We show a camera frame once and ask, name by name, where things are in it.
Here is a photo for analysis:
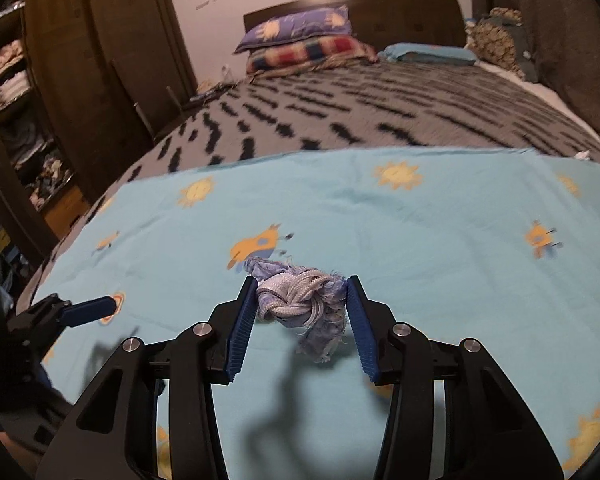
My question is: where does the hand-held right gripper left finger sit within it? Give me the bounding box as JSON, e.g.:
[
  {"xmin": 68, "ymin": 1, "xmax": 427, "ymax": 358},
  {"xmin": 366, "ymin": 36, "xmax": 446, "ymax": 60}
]
[{"xmin": 35, "ymin": 276, "xmax": 259, "ymax": 480}]

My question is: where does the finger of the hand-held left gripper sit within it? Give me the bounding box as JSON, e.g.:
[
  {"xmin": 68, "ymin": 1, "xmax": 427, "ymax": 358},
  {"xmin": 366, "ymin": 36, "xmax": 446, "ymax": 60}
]
[{"xmin": 7, "ymin": 294, "xmax": 119, "ymax": 361}]

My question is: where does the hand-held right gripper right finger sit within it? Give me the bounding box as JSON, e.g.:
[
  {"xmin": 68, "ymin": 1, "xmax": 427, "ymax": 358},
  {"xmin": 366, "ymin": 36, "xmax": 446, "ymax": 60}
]
[{"xmin": 346, "ymin": 275, "xmax": 565, "ymax": 480}]

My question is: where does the knotted pale cloth rag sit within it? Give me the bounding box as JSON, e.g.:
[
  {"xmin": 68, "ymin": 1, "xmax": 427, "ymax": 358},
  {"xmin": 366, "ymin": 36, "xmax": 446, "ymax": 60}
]
[{"xmin": 244, "ymin": 255, "xmax": 351, "ymax": 365}]

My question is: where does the light blue printed sheet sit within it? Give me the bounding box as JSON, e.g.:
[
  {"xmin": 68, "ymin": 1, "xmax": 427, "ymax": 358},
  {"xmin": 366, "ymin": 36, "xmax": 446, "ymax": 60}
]
[{"xmin": 12, "ymin": 147, "xmax": 600, "ymax": 480}]

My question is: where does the folded clothes stack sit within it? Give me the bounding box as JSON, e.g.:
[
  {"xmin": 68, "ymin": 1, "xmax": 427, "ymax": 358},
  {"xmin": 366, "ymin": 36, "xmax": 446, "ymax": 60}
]
[{"xmin": 0, "ymin": 40, "xmax": 76, "ymax": 209}]

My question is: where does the grey black patterned blanket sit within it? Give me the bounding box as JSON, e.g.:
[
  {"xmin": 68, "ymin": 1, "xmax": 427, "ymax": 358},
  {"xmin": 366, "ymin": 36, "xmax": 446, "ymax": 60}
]
[{"xmin": 47, "ymin": 57, "xmax": 600, "ymax": 262}]

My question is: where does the brown wooden wardrobe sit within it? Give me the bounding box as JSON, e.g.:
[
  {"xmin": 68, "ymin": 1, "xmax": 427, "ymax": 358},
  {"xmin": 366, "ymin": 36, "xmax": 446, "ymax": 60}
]
[{"xmin": 0, "ymin": 0, "xmax": 199, "ymax": 262}]

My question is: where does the red blue checked pillow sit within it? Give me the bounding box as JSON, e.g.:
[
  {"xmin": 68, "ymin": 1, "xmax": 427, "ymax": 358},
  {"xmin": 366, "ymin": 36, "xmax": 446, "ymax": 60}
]
[{"xmin": 245, "ymin": 35, "xmax": 381, "ymax": 76}]

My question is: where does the folded teal cloth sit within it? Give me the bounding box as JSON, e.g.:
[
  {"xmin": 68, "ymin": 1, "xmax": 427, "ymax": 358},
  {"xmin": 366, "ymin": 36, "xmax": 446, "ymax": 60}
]
[{"xmin": 377, "ymin": 42, "xmax": 481, "ymax": 67}]

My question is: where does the blue sun print pillow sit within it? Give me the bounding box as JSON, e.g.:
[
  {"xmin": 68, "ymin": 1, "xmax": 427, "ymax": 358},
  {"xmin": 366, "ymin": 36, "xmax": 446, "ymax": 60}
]
[{"xmin": 234, "ymin": 4, "xmax": 354, "ymax": 55}]

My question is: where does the dark wooden headboard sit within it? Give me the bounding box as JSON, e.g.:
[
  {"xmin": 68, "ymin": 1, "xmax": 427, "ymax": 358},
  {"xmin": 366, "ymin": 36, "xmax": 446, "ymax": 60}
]
[{"xmin": 243, "ymin": 0, "xmax": 469, "ymax": 52}]

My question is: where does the dark grey curtain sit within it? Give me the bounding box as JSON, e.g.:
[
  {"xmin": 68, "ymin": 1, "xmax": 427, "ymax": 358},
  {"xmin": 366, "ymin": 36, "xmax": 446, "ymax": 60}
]
[{"xmin": 472, "ymin": 0, "xmax": 600, "ymax": 149}]

